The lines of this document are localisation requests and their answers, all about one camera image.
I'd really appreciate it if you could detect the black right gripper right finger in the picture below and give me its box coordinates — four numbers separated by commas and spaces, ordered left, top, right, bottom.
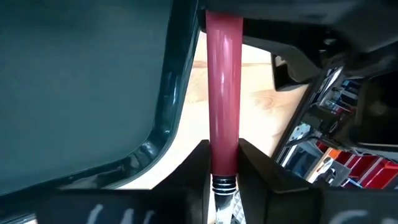
238, 138, 398, 224

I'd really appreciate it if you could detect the red-handled metal fork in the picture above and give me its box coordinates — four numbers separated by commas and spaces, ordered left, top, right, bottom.
205, 11, 245, 224

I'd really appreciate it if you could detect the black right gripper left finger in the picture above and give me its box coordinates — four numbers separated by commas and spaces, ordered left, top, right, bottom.
37, 139, 212, 224

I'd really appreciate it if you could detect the black aluminium table frame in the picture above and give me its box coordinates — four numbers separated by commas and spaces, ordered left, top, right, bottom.
198, 0, 398, 162

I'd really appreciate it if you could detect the red tool cabinet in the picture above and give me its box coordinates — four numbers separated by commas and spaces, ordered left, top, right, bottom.
317, 141, 398, 190

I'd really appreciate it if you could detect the dark green plastic tray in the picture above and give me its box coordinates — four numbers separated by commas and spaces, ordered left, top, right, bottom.
0, 0, 200, 215

